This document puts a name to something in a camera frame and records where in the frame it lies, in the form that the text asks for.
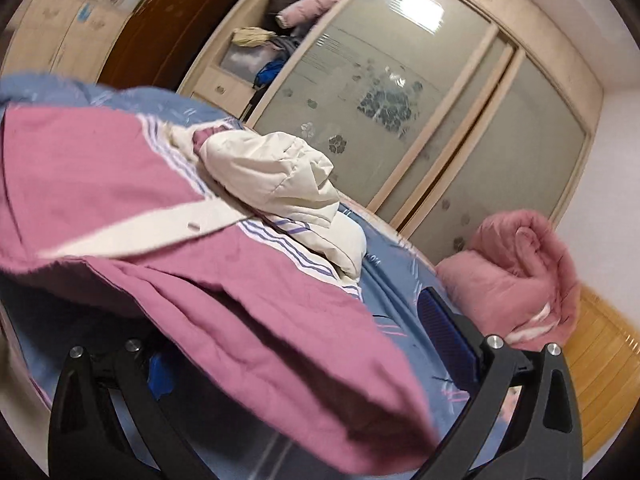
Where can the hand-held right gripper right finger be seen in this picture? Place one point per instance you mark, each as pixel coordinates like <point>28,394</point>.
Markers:
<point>445,330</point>

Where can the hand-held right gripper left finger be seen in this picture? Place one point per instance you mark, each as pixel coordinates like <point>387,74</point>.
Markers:
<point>160,377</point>

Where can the pink and white hooded jacket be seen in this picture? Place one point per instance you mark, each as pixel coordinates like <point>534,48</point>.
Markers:
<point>100,185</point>

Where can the dark grey clothes pile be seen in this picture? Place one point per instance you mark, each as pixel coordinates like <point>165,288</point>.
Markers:
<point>287,47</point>

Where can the bed with blue striped sheet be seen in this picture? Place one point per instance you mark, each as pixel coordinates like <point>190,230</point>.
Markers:
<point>395,270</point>

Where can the rolled pink quilt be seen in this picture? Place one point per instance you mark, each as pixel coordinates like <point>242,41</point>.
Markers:
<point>505,270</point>

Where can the wooden headboard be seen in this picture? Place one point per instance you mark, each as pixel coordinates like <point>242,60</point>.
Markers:
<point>605,360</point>

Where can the frosted sliding door, small flowers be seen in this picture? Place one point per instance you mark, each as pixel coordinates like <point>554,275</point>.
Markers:
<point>515,150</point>

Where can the narrow frosted sliding door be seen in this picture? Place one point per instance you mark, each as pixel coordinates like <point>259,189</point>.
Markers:
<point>475,105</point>

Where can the frosted sliding door, large floral print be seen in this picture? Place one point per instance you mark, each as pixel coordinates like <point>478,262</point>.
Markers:
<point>400,60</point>

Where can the wardrobe drawer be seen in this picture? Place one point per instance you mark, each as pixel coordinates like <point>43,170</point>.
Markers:
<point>220,87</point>

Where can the blue crumpled cloth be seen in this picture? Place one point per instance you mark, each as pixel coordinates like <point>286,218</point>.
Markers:
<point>270,72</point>

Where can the beige wooden wardrobe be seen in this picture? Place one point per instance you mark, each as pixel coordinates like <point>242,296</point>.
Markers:
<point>550,25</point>

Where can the clear plastic storage box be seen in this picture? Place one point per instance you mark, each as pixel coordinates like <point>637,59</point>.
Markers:
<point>245,62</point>

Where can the pink hanging puffer jacket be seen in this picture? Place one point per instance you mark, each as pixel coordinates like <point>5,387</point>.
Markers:
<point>310,7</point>

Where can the beige crumpled cloth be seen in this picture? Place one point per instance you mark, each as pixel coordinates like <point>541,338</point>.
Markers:
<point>252,36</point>

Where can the brown wooden door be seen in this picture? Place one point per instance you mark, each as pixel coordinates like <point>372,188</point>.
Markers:
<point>165,20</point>

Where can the beige bookshelf cabinet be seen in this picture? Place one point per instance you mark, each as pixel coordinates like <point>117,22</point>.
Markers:
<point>65,30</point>

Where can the blue sticker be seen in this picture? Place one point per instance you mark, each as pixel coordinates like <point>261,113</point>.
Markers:
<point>84,14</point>

